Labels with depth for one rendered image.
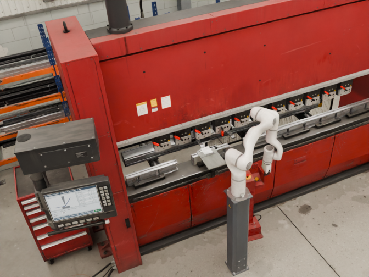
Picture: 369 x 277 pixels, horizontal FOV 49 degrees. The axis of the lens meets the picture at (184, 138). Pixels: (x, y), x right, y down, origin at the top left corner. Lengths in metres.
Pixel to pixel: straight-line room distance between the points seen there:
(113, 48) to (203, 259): 2.31
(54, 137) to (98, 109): 0.46
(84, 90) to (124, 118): 0.56
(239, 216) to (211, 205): 0.74
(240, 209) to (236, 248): 0.51
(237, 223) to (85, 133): 1.60
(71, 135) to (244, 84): 1.67
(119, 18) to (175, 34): 0.43
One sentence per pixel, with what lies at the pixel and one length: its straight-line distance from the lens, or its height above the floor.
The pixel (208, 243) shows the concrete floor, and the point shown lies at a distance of 4.38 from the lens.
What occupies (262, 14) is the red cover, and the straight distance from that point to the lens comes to 3.45.
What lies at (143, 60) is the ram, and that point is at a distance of 3.15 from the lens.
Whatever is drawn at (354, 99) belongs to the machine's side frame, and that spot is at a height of 0.74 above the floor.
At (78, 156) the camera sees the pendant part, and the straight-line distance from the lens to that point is 2.68.
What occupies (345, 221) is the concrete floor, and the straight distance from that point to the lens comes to 4.75.
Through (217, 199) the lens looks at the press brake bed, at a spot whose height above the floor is 0.44.
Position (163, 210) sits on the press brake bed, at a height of 0.54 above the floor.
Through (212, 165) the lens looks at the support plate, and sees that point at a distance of 3.71.
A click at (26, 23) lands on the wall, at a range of 7.43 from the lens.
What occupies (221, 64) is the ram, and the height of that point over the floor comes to 1.88.
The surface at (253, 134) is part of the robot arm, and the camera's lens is 3.16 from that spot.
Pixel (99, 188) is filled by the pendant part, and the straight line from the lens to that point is 2.83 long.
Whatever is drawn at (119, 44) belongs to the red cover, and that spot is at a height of 2.25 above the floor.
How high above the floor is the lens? 3.43
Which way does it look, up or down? 37 degrees down
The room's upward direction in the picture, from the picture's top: 5 degrees counter-clockwise
